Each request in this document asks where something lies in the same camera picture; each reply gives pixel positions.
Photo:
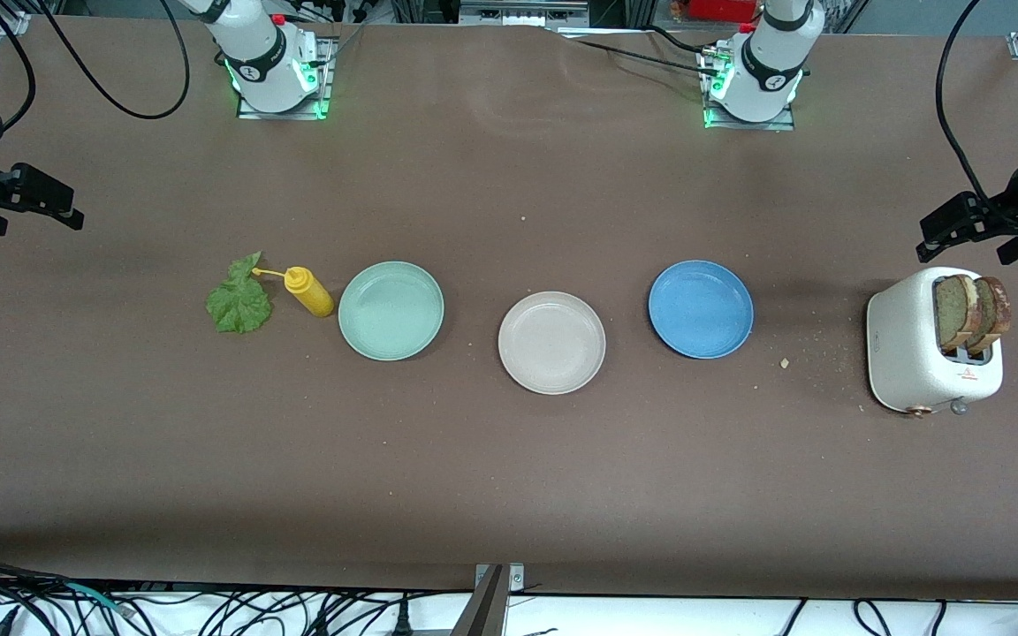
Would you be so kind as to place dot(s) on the dark crust bread slice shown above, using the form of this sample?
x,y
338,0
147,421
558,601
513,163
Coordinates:
x,y
997,309

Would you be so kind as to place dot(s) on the light crust bread slice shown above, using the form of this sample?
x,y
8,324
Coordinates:
x,y
951,311

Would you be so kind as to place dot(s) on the green lettuce leaf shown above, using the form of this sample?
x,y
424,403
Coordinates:
x,y
239,305

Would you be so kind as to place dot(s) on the yellow squeeze bottle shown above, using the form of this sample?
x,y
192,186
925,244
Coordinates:
x,y
313,296

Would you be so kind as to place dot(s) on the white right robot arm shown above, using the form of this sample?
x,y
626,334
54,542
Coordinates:
x,y
262,62

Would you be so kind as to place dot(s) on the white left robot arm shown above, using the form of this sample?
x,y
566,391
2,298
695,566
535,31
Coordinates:
x,y
765,71

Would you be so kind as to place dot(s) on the blue plate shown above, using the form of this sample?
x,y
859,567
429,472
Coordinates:
x,y
701,309

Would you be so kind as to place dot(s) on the mint green plate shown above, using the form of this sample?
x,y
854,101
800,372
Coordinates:
x,y
391,311

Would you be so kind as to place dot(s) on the beige plate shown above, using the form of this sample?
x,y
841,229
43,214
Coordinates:
x,y
551,343

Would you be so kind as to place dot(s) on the white toaster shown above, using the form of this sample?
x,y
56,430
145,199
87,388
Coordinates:
x,y
902,353

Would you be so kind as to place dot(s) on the red box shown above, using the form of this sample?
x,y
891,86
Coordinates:
x,y
721,9

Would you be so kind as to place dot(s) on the grey metal device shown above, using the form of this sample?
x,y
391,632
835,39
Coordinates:
x,y
522,13

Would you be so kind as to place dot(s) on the black plug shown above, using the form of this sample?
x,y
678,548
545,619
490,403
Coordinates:
x,y
402,623

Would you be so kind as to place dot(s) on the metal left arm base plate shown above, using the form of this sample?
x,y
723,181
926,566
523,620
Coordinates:
x,y
783,125

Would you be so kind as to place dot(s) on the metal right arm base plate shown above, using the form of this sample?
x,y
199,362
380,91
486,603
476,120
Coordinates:
x,y
253,115

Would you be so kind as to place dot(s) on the metal table bracket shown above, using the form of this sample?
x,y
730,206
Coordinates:
x,y
491,609

